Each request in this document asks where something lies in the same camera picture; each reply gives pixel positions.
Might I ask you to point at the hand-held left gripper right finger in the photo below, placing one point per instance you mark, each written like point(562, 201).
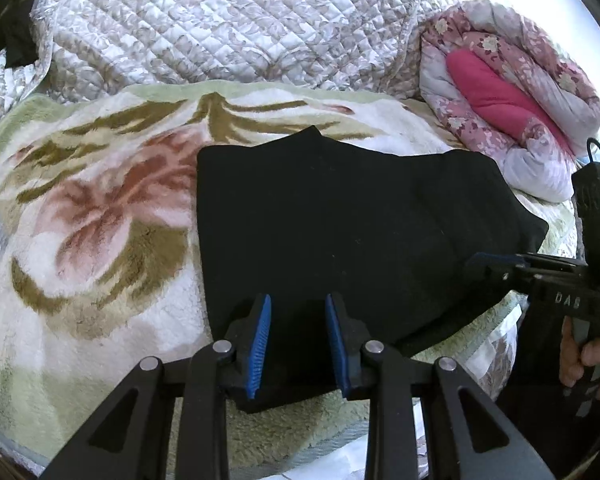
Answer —
point(337, 345)

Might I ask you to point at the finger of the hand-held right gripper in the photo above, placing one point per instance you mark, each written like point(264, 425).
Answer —
point(485, 258)

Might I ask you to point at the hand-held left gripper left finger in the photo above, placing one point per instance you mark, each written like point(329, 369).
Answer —
point(260, 345)

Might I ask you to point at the black pants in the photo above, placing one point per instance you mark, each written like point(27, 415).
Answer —
point(355, 220)

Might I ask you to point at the floral fleece blanket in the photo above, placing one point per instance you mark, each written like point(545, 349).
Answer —
point(105, 210)

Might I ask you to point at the pink floral comforter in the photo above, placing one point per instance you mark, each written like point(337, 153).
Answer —
point(480, 40)

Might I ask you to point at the quilted floral bedspread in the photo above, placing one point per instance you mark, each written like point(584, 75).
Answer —
point(230, 20)

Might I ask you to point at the dark cloth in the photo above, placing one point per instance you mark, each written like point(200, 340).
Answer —
point(20, 40)

